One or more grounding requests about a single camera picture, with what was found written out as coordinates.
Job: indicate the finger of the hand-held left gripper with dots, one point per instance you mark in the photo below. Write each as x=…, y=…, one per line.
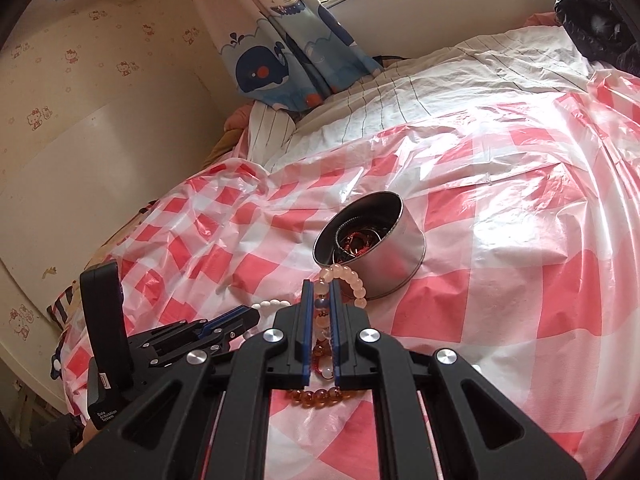
x=230, y=317
x=200, y=345

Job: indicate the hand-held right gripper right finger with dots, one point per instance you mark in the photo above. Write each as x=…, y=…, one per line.
x=336, y=330

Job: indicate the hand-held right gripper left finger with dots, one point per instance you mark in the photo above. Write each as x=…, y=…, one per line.
x=306, y=330

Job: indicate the round metal tin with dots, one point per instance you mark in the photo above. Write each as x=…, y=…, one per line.
x=395, y=260

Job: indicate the person's left forearm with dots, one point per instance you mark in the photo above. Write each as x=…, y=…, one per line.
x=55, y=440

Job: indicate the dark striped cloth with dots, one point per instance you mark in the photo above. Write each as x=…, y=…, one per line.
x=61, y=320

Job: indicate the red checked plastic sheet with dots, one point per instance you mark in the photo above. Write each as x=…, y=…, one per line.
x=500, y=260

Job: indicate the orange blanket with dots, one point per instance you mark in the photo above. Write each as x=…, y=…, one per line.
x=227, y=132

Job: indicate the whale print curtain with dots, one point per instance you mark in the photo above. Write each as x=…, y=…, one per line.
x=270, y=65

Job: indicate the white striped quilt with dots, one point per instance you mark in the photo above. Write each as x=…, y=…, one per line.
x=450, y=75

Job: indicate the black plastic bag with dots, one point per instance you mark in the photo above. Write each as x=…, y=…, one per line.
x=590, y=25

